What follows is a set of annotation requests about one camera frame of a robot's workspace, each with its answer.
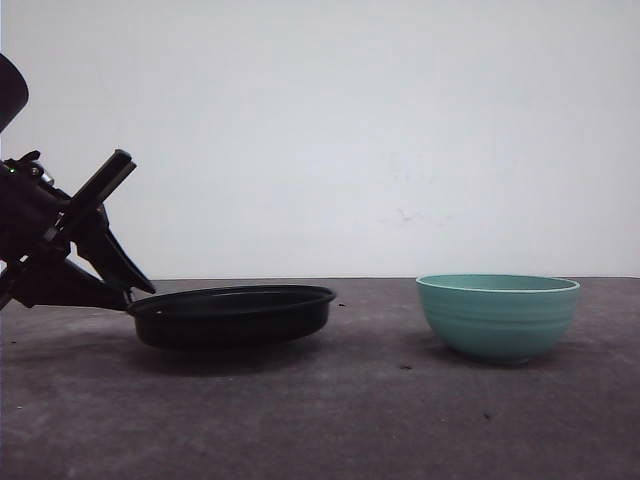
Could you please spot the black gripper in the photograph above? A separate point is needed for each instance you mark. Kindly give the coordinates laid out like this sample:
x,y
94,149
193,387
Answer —
x,y
58,249

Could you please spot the teal ceramic bowl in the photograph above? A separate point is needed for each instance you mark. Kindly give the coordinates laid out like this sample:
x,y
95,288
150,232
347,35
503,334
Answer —
x,y
498,318

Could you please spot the black frying pan green handle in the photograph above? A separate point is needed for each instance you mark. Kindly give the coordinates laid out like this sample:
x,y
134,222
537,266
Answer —
x,y
227,317

